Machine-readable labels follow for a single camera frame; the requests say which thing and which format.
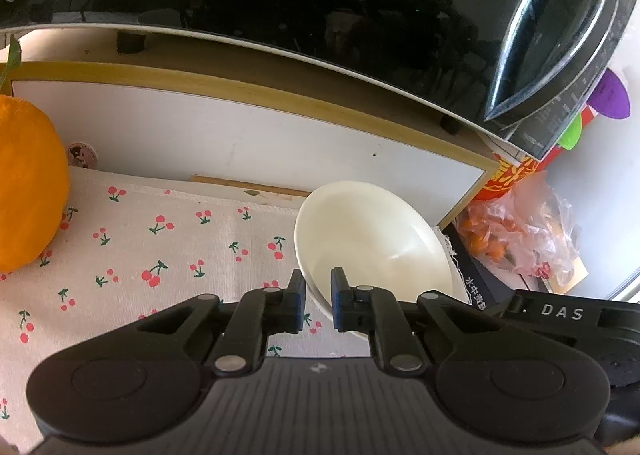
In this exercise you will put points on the white cabinet with wooden frame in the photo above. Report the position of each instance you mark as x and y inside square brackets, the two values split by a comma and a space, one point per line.
[225, 135]

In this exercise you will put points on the dark printed box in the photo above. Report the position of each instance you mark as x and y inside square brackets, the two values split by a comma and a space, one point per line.
[475, 280]

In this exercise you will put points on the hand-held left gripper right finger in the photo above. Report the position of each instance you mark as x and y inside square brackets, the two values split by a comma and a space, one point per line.
[339, 302]

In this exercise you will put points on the clear plastic snack bag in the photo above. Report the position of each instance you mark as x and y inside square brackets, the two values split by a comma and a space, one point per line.
[520, 230]

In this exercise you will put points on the thin wooden board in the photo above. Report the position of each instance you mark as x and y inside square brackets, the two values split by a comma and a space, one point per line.
[240, 185]

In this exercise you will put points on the round cartoon sticker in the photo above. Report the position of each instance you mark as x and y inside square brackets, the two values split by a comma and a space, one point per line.
[81, 155]

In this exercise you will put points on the white bowl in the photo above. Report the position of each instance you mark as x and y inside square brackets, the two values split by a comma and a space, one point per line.
[370, 225]

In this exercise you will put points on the green plastic piece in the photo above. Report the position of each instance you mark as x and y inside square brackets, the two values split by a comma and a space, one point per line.
[571, 132]

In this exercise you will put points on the purple plastic piece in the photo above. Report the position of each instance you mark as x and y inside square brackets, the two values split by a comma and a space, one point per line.
[610, 95]

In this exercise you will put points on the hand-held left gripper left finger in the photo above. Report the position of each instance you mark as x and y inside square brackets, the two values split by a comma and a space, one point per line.
[299, 305]

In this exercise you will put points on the cherry print tablecloth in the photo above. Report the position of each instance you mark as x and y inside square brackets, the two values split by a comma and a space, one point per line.
[150, 255]

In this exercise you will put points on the large orange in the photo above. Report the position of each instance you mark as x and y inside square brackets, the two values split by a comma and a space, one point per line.
[25, 185]

